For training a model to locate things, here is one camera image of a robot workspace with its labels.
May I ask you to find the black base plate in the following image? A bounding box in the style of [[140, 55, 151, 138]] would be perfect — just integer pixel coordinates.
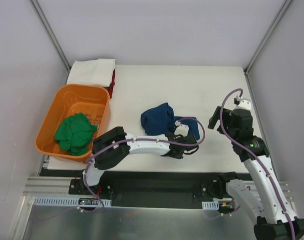
[[68, 170, 245, 208]]

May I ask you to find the aluminium frame rail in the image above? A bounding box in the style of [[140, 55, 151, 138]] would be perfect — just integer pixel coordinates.
[[24, 174, 295, 201]]

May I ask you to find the left slotted cable duct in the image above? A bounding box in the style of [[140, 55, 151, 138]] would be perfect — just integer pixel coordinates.
[[33, 196, 102, 208]]

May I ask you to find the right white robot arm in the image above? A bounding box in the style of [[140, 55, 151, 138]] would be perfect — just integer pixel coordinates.
[[206, 96, 304, 240]]

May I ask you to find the green t shirt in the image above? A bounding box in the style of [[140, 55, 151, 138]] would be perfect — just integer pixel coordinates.
[[54, 113, 98, 156]]

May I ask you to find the white folded t shirt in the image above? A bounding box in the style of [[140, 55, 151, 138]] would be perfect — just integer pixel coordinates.
[[67, 58, 116, 88]]

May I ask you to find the slotted cable duct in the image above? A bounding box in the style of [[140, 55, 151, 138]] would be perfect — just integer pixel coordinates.
[[33, 196, 102, 208], [202, 201, 220, 211]]

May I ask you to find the orange plastic basket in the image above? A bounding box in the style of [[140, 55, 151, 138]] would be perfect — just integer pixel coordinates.
[[35, 84, 111, 163]]

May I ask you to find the blue t shirt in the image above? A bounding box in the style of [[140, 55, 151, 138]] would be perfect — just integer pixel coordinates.
[[140, 102, 200, 140]]

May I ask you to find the red folded t shirt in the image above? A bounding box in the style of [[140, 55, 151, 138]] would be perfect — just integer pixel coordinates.
[[108, 69, 116, 98]]

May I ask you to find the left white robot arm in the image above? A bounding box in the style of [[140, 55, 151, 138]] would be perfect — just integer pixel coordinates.
[[80, 126, 199, 195]]

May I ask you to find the right slotted cable duct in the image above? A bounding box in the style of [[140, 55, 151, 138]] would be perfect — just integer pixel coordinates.
[[202, 201, 220, 211]]

